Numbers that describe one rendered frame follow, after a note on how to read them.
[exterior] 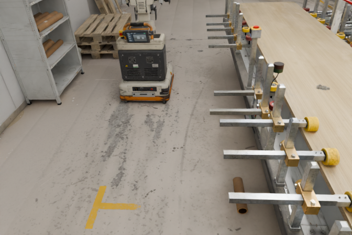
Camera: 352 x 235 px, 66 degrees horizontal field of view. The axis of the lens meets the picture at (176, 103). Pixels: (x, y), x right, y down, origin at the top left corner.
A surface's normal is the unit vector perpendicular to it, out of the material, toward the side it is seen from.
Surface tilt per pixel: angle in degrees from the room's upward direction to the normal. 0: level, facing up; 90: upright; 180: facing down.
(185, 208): 0
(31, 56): 90
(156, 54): 90
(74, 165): 0
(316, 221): 0
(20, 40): 90
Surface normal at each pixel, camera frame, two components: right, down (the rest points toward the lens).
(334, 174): -0.04, -0.84
